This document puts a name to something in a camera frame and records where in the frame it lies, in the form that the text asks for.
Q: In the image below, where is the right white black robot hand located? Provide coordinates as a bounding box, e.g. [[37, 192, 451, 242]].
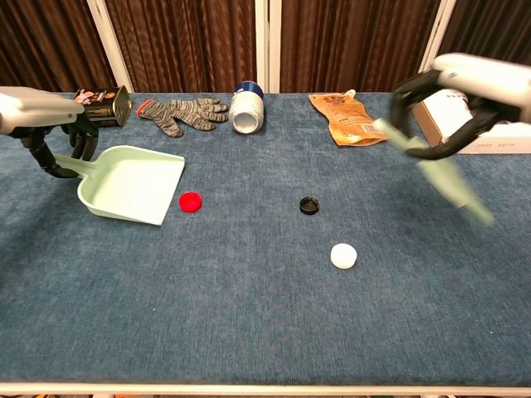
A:
[[392, 52, 531, 161]]

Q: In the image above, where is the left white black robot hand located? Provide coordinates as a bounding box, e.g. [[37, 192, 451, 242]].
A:
[[0, 85, 100, 178]]

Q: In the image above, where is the mint green hand brush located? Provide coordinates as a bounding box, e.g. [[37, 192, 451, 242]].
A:
[[373, 118, 495, 226]]

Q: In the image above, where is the mint green plastic dustpan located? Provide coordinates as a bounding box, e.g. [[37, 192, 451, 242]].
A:
[[53, 144, 186, 227]]

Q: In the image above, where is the red bottle cap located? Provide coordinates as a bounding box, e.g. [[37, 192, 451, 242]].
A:
[[178, 192, 204, 213]]

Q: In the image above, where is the white bottle cap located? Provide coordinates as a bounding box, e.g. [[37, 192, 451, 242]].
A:
[[330, 243, 358, 269]]

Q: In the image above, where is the brown pleated curtain panel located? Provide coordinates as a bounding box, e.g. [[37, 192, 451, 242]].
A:
[[104, 0, 258, 94], [279, 0, 441, 94], [426, 0, 531, 71], [0, 0, 116, 93]]

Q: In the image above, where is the white cardboard product box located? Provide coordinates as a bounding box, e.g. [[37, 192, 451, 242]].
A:
[[410, 89, 531, 155]]

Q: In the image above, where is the black luncheon meat tin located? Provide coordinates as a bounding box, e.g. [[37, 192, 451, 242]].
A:
[[72, 85, 133, 129]]

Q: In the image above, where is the brown spouted refill pouch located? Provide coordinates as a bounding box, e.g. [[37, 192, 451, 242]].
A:
[[308, 89, 389, 148]]

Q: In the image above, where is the grey knitted work glove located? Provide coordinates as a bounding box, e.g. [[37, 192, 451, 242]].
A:
[[136, 98, 230, 138]]

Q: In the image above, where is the white jar blue lid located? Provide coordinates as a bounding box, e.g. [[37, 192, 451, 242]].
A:
[[228, 80, 266, 134]]

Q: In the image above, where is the white partition frame post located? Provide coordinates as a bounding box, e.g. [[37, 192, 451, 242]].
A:
[[254, 0, 282, 94], [85, 0, 134, 94], [416, 0, 457, 90]]

